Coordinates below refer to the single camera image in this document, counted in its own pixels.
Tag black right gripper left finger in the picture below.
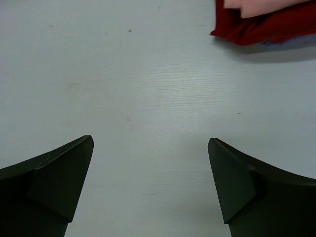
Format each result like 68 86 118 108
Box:
0 135 94 237

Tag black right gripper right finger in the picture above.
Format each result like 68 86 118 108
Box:
208 138 316 237

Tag lavender folded t-shirt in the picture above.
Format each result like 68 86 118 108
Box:
261 40 288 47

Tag dark red folded t-shirt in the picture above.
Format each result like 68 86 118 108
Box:
210 0 316 46

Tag pink folded t-shirt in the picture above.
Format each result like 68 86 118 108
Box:
223 0 308 19

